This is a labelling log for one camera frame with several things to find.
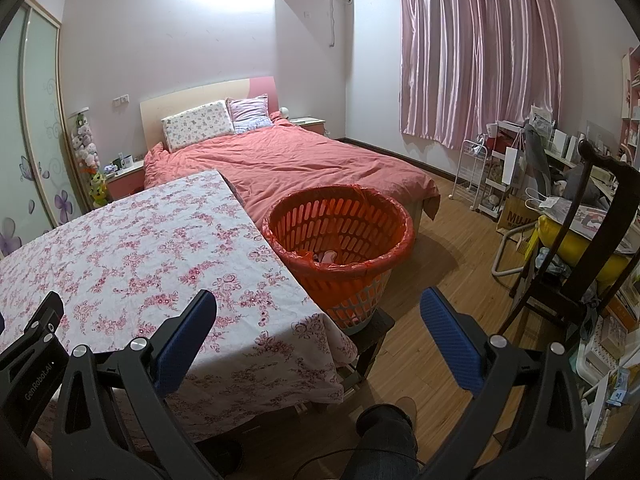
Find gray cloth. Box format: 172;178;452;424
522;127;553;196

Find bed with red duvet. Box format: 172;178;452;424
140;76;441;233

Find white pink bookshelf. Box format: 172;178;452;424
620;45;640;171

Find dark wooden stool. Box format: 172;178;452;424
345;305;396;381

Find white floral pillow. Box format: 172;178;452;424
161;100;236;153

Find sliding door wardrobe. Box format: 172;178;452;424
0;0;76;258

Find white paper bag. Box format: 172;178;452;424
502;147;525;188

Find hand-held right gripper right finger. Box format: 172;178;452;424
419;287;587;480

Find yellow cushion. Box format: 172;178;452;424
537;215;636;281

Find dark wooden chair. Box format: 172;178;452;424
497;140;640;356

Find pink floral tablecloth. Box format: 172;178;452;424
0;170;358;443

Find pink striped pillow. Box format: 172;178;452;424
226;95;273;134

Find pink striped curtain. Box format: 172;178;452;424
395;0;576;150

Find white wire rack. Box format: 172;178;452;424
452;139;490;209

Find person's left hand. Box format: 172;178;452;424
27;432;56;480

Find slotted plastic laundry basket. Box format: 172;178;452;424
261;185;416;336

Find hanging plush toys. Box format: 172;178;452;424
70;110;101;168

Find pink white nightstand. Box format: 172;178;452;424
289;116;327;136
105;160;147;201

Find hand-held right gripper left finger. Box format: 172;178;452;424
50;289;221;480

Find person's leg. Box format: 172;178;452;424
345;396;421;480

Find white storage trolley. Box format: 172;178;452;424
477;121;526;223

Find yellow green plush toy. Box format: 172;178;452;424
86;167;110;206

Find brown paper bag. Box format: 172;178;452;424
496;195;538;236

